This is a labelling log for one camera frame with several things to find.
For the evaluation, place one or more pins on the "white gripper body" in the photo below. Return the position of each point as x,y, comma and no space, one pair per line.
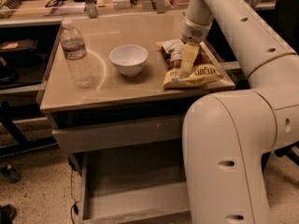
195,32

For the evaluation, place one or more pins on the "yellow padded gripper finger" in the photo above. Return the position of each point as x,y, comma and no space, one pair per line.
189,54

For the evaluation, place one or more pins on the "brown yellow chip bag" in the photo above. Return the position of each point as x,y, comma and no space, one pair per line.
203,70

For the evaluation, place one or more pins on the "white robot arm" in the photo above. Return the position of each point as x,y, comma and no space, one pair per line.
225,134

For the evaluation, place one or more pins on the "closed top drawer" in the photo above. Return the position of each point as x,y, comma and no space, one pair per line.
119,134

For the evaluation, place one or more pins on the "grey drawer cabinet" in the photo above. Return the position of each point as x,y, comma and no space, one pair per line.
113,97

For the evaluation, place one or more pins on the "open middle drawer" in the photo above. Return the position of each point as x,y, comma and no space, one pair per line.
141,184

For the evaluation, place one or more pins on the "white bowl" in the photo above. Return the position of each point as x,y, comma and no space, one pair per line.
129,60

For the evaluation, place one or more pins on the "black office chair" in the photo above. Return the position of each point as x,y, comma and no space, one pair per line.
287,21

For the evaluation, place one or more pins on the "clear plastic water bottle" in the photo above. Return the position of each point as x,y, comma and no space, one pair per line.
75,54

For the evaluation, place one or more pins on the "black table leg base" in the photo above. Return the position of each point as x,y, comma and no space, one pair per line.
8,118

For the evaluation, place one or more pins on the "black shoe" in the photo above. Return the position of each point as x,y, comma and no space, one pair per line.
7,214

